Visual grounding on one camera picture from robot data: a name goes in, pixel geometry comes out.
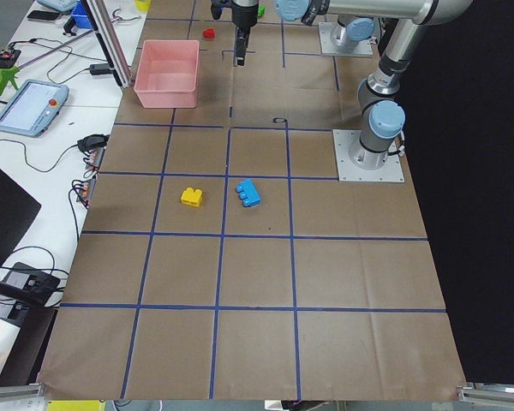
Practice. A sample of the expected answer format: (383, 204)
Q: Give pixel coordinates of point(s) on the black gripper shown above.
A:
(244, 17)

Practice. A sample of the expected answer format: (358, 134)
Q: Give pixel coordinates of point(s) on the green toy block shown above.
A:
(261, 10)

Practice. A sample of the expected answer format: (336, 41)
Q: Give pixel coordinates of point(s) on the red toy block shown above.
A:
(209, 33)

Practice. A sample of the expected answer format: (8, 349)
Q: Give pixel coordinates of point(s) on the blue toy block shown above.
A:
(248, 193)

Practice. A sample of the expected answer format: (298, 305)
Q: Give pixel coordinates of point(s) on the yellow toy block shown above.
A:
(191, 197)

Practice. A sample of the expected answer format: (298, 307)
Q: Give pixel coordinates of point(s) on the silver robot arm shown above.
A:
(382, 118)
(351, 30)

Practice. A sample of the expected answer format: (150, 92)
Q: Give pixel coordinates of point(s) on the pink plastic box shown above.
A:
(167, 74)

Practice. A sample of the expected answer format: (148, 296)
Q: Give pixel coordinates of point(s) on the black power adapter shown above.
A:
(99, 69)

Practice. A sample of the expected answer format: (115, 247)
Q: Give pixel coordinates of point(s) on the blue plastic bin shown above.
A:
(79, 15)

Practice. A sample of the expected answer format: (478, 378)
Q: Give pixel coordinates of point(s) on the black smartphone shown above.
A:
(44, 16)

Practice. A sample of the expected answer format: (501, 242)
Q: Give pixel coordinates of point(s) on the teach pendant tablet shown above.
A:
(33, 108)

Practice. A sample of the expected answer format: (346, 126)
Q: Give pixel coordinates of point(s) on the brown paper table cover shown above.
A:
(326, 290)

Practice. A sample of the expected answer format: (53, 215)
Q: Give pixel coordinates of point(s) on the black laptop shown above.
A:
(18, 210)

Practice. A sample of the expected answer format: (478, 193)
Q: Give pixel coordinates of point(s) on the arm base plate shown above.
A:
(329, 48)
(356, 164)

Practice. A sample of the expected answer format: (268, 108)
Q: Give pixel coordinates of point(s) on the aluminium frame post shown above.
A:
(101, 23)

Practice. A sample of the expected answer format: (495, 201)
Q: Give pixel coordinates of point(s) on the green handled grabber tool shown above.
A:
(7, 75)

